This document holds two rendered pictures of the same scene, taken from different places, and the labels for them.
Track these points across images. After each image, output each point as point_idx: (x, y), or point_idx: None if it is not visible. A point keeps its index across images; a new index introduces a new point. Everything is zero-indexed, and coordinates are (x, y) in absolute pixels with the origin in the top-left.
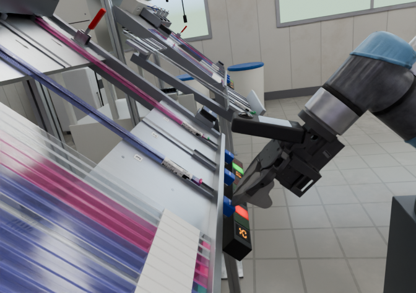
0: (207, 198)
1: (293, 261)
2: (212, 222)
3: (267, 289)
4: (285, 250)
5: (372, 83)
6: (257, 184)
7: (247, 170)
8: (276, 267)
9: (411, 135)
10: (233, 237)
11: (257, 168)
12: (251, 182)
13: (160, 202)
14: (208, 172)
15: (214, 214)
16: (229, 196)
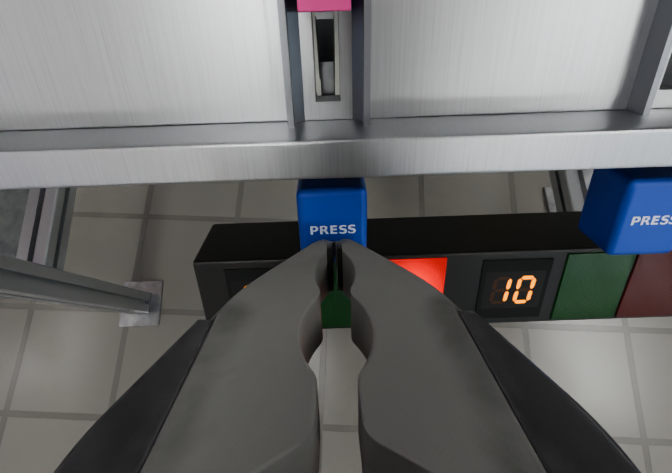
0: (277, 98)
1: (633, 427)
2: (50, 137)
3: (545, 354)
4: (665, 412)
5: None
6: (86, 437)
7: (477, 352)
8: (608, 381)
9: None
10: (199, 260)
11: (390, 462)
12: (226, 372)
13: None
14: (569, 67)
15: (83, 141)
16: (520, 237)
